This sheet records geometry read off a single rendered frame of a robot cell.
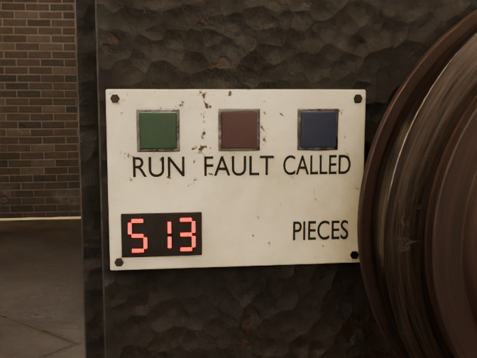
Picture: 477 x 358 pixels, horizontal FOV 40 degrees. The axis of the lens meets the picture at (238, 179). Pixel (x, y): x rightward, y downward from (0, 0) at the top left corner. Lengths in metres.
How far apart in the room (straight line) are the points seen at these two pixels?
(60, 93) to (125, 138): 6.03
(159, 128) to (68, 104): 6.03
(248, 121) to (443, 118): 0.19
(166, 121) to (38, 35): 6.10
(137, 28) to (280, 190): 0.22
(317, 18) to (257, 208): 0.20
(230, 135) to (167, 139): 0.06
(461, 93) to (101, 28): 0.34
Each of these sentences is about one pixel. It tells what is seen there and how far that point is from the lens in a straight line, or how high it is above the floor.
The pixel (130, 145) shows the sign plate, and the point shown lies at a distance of 0.65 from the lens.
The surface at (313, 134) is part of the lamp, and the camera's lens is 0.66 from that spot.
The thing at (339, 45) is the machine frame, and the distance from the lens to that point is 0.70.
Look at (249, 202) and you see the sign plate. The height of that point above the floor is 1.13.
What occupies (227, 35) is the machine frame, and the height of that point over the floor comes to 1.29.
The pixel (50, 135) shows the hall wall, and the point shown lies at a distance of 6.71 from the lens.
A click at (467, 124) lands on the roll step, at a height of 1.21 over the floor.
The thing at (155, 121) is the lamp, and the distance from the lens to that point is 0.64.
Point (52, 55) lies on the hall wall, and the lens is 6.70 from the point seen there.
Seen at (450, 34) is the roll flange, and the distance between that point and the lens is 0.64.
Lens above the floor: 1.24
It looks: 7 degrees down
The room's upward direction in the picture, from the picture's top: straight up
